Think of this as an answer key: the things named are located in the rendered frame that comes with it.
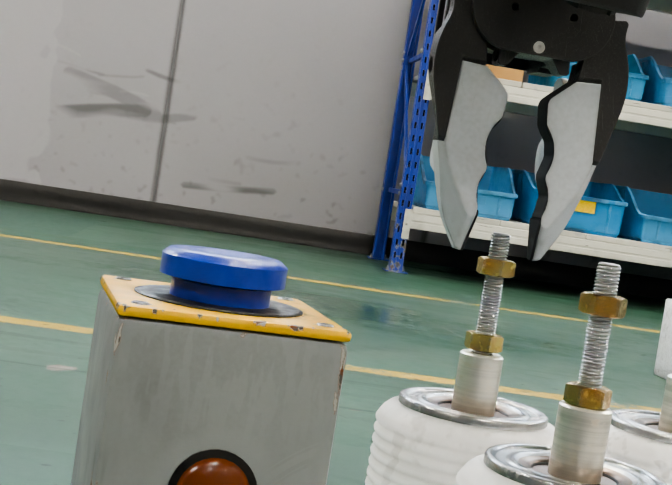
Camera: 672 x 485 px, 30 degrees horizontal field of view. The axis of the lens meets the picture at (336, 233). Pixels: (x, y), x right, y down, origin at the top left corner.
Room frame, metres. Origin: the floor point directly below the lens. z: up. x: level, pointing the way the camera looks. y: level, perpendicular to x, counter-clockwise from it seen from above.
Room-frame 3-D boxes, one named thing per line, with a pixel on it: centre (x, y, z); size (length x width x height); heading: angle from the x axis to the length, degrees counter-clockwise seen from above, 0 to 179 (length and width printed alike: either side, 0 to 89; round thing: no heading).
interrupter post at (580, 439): (0.51, -0.11, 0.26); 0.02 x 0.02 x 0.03
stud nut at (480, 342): (0.63, -0.08, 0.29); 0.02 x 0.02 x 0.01; 11
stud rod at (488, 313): (0.63, -0.08, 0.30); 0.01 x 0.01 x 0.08
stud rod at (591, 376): (0.51, -0.11, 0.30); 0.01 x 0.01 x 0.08
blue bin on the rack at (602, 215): (5.10, -0.90, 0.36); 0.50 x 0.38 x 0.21; 6
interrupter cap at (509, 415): (0.63, -0.08, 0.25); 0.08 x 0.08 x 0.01
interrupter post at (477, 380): (0.63, -0.08, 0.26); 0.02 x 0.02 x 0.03
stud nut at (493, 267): (0.63, -0.08, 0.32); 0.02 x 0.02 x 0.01; 11
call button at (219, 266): (0.40, 0.03, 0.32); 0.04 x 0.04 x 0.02
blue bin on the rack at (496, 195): (5.09, -0.47, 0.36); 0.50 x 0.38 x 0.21; 6
